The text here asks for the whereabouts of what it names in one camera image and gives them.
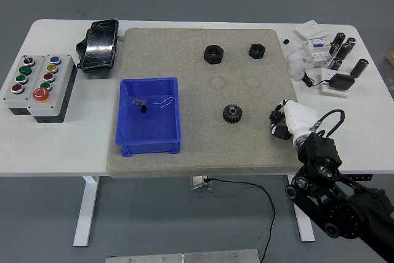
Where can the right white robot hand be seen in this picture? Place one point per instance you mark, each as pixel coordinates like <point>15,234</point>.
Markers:
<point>300,116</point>

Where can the black toothed gear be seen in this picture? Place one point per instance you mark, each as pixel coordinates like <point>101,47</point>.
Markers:
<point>232,114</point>

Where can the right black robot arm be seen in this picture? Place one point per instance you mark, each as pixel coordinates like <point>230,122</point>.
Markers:
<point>344,207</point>

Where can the small black hex nut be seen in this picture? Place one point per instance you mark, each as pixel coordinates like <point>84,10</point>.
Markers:
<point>257,50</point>

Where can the large black hex nut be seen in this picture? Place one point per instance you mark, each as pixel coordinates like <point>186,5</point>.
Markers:
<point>213,54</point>

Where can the brown cardboard box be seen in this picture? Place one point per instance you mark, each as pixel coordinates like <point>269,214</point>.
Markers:
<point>391,56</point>

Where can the blue plastic box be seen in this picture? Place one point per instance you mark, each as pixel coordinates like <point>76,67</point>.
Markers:
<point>147,127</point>

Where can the grey emergency-stop control box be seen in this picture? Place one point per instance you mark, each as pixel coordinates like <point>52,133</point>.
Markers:
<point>58,96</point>

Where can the grey four-button control box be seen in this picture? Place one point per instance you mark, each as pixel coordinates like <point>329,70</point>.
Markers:
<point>15,99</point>

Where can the white socket plate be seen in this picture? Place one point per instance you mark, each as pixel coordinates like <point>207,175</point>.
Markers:
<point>334,93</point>

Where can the clear plastic bag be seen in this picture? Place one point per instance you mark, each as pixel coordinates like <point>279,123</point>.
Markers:
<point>296,63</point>

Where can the black power adapter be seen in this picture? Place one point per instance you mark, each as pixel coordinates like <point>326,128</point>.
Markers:
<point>341,82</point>

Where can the dark cylindrical capacitor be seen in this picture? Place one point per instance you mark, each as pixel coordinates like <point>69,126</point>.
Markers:
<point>351,42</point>
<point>334,49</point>
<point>359,68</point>
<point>339,38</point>
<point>344,51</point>
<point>335,63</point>

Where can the white circuit breaker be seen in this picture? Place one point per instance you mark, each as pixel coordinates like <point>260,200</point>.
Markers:
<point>320,52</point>

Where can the small black cube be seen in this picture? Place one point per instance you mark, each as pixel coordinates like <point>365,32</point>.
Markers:
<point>287,41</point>

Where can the black under-table bar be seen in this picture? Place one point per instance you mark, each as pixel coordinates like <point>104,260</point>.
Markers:
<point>361,177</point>

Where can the grey-brown foam mat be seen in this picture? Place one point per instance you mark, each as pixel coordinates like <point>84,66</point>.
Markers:
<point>200,90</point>

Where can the white table leg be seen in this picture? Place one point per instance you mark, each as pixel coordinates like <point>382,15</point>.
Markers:
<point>306,229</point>
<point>86,210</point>

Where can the silver power strip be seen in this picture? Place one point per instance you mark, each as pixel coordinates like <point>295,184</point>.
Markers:
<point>198,183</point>

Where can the tiny black piece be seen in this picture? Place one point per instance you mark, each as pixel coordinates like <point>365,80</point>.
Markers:
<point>143,109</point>

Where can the small dark scrap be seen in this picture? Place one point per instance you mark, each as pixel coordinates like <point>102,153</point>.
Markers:
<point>138,102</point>

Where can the grey metal plate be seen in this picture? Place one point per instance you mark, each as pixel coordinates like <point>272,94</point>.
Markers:
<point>181,257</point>

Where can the black wrapped device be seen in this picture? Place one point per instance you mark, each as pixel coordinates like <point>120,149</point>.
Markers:
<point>98,44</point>

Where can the white switch plate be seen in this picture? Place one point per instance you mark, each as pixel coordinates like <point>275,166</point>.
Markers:
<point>310,29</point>

